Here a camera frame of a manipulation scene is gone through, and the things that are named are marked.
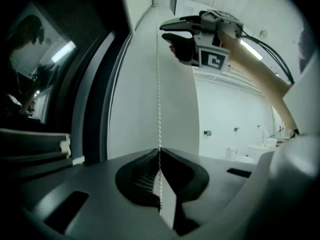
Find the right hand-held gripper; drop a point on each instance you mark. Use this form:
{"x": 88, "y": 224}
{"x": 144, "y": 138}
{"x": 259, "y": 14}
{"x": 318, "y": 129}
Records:
{"x": 212, "y": 59}

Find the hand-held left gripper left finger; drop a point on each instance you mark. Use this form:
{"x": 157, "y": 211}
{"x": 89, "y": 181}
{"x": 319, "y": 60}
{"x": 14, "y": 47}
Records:
{"x": 100, "y": 209}

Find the dark framed window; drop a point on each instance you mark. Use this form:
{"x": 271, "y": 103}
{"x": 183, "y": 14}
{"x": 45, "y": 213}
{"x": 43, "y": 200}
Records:
{"x": 82, "y": 84}

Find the black wall bracket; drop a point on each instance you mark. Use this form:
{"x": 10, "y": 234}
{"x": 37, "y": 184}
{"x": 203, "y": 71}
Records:
{"x": 236, "y": 129}
{"x": 258, "y": 127}
{"x": 207, "y": 132}

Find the person's right forearm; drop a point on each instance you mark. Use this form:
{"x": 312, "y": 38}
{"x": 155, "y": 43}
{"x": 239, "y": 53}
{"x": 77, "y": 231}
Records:
{"x": 257, "y": 76}

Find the person's right hand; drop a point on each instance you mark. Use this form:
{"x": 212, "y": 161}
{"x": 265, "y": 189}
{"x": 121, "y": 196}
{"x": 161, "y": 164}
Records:
{"x": 173, "y": 51}

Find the round ceiling fixture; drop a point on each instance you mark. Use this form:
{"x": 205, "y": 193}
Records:
{"x": 262, "y": 32}

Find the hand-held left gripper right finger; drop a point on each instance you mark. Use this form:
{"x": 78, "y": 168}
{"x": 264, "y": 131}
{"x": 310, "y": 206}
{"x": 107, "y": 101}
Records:
{"x": 220, "y": 184}

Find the ceiling light panel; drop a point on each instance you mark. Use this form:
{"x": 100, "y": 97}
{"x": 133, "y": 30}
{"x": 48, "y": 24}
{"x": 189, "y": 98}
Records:
{"x": 252, "y": 50}

